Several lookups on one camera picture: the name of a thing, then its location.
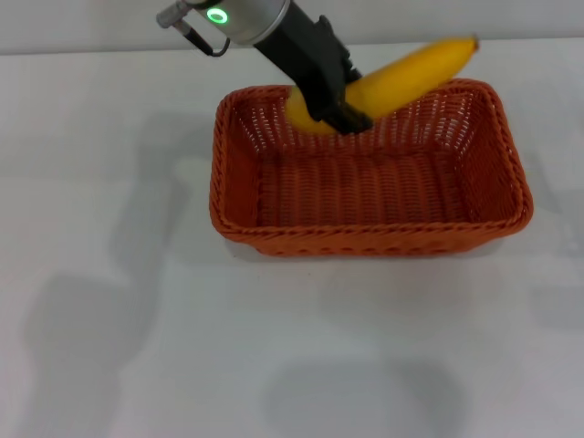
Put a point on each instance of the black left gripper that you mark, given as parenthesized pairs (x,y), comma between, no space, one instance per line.
(310,59)

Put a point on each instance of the yellow banana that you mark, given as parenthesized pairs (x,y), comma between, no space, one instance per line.
(410,73)

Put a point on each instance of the orange woven rectangular basket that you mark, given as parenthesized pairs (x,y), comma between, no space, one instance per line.
(365,196)

